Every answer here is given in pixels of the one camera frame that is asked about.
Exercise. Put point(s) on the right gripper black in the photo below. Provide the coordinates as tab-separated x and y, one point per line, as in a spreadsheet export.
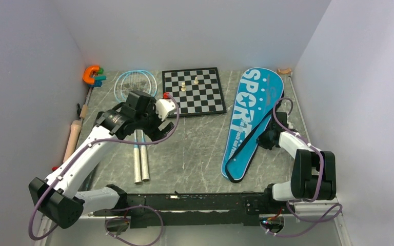
262	141

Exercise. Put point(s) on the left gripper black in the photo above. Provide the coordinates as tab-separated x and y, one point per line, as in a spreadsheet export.
155	134

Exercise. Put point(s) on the blue racket cover bag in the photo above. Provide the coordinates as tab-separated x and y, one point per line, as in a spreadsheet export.
257	94

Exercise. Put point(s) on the black shuttlecock tube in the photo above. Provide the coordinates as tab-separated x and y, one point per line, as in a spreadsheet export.
88	182

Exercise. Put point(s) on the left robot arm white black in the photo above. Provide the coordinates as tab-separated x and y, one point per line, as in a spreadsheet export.
58	196

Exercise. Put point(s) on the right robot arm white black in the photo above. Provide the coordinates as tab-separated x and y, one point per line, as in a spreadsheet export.
314	171

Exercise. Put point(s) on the white chess piece left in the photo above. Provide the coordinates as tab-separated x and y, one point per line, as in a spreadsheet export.
183	87

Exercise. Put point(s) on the black white chessboard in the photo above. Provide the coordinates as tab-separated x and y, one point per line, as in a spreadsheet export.
206	98

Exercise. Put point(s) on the small wooden piece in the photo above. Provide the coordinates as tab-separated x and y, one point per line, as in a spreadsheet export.
287	71

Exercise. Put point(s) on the wooden pin toy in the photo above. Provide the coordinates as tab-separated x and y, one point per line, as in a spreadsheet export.
75	129

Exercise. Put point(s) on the orange green toy blocks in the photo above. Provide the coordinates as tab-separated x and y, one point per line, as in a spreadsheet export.
94	76

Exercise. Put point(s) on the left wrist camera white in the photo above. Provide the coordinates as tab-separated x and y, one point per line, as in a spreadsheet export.
164	107

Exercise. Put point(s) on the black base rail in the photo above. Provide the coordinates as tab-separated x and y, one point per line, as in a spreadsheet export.
247	208

